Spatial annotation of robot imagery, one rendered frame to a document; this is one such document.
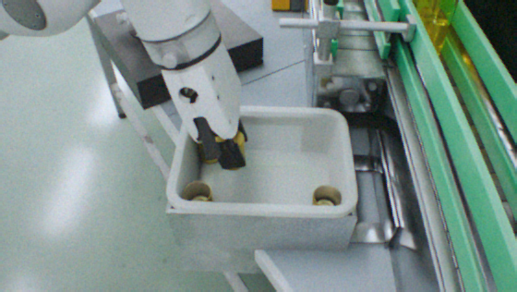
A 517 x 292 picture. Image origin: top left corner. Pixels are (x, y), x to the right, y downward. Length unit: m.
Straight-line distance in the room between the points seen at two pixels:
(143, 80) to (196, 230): 0.29
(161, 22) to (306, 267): 0.33
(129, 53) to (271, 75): 0.26
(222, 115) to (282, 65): 0.40
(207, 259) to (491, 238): 0.36
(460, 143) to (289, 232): 0.22
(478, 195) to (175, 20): 0.30
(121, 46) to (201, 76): 0.40
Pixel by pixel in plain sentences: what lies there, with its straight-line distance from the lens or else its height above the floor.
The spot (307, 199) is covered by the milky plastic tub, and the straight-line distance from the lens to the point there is 0.54.
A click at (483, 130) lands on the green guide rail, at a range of 0.52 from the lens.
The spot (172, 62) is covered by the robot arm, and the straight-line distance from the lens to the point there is 0.37.
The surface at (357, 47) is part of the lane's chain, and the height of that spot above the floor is 0.88.
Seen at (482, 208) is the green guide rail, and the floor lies 0.95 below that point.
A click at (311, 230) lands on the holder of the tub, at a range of 0.48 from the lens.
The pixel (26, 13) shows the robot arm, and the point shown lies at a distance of 0.39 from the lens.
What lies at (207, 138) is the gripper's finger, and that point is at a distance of 0.42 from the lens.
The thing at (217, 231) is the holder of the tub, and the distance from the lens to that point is 0.49.
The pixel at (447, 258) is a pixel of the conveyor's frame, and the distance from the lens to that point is 0.41.
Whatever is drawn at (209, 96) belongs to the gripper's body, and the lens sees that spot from 0.39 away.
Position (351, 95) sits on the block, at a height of 0.85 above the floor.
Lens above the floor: 1.22
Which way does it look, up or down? 48 degrees down
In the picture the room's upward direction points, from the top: straight up
